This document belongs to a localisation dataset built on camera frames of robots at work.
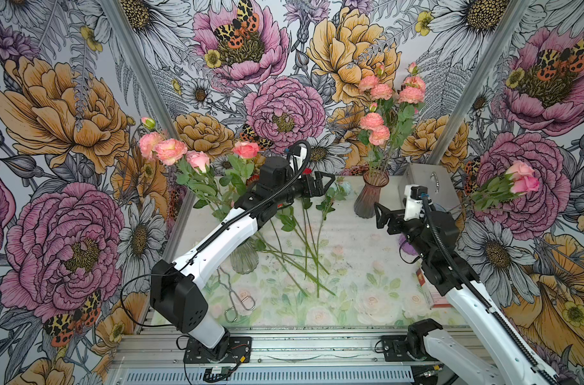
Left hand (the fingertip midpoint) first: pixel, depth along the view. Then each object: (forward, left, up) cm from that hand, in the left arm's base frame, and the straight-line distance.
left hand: (323, 184), depth 73 cm
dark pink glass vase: (+13, -20, -23) cm, 33 cm away
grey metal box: (+13, -48, -15) cm, 52 cm away
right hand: (-5, -19, -4) cm, 20 cm away
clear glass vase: (-10, +27, -26) cm, 39 cm away
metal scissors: (-23, +25, -34) cm, 48 cm away
